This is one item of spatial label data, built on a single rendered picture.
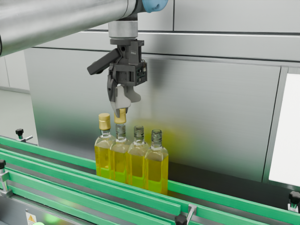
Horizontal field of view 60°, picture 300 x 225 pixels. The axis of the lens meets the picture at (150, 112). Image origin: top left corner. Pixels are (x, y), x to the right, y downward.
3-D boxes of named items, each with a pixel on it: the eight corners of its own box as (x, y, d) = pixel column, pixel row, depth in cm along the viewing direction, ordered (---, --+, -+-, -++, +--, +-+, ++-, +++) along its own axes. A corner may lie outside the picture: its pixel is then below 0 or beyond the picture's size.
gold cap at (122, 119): (128, 120, 77) (128, 106, 75) (122, 124, 74) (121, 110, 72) (118, 118, 78) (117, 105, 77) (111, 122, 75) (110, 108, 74)
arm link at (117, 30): (102, 21, 64) (119, 21, 71) (103, 40, 66) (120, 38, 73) (128, 21, 61) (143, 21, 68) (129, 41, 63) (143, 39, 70)
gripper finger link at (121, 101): (127, 122, 69) (129, 87, 67) (108, 118, 71) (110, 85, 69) (133, 119, 71) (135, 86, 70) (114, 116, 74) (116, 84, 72)
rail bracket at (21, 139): (38, 153, 114) (33, 125, 110) (25, 160, 109) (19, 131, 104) (31, 152, 116) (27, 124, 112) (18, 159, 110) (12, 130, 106)
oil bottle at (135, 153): (151, 200, 84) (152, 140, 77) (143, 210, 80) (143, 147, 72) (136, 195, 87) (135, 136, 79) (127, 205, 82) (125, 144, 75)
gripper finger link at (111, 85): (111, 102, 68) (112, 68, 67) (106, 102, 69) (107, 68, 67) (120, 100, 72) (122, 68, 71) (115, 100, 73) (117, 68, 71)
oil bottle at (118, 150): (135, 196, 86) (133, 137, 79) (126, 206, 81) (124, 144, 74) (120, 191, 88) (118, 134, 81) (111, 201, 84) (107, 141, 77)
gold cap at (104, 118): (98, 130, 78) (97, 116, 76) (99, 126, 81) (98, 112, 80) (110, 130, 78) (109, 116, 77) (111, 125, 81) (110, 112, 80)
